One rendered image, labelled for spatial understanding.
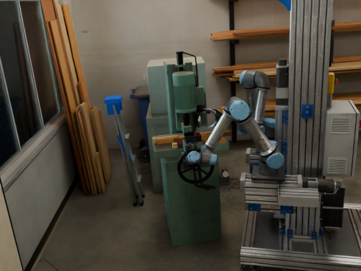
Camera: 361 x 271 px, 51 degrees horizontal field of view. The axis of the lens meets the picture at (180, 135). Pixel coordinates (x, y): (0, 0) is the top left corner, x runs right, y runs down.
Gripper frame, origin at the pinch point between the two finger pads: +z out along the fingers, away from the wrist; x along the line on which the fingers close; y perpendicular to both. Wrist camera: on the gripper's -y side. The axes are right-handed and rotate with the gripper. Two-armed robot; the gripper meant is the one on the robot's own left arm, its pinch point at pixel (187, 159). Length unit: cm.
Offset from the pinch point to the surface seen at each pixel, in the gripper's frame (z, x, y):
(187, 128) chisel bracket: 24.6, 6.1, -27.9
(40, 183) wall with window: 80, -127, -4
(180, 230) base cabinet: 57, -8, 54
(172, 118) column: 43, -3, -42
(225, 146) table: 22.2, 34.5, -8.7
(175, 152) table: 22.1, -6.5, -8.7
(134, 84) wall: 237, -31, -138
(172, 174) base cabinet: 31.1, -10.7, 7.3
